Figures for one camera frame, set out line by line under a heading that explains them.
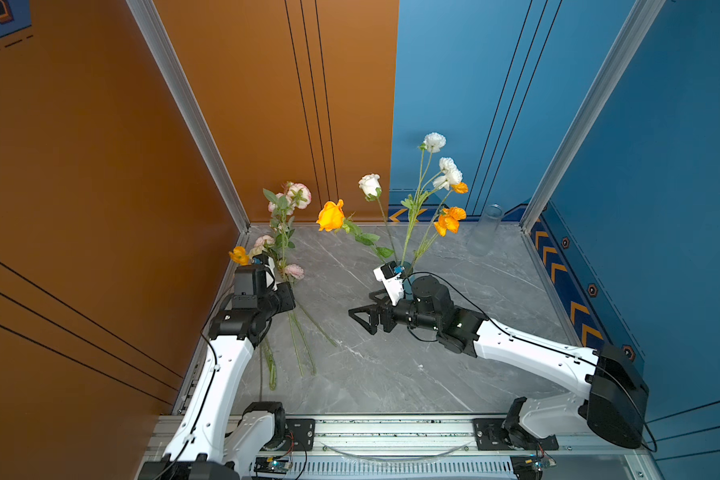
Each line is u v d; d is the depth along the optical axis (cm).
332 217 64
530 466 70
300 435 74
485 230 102
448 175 76
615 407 40
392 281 64
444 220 67
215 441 40
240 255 87
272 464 71
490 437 72
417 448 73
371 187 71
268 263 70
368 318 64
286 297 68
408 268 81
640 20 71
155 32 72
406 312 62
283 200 85
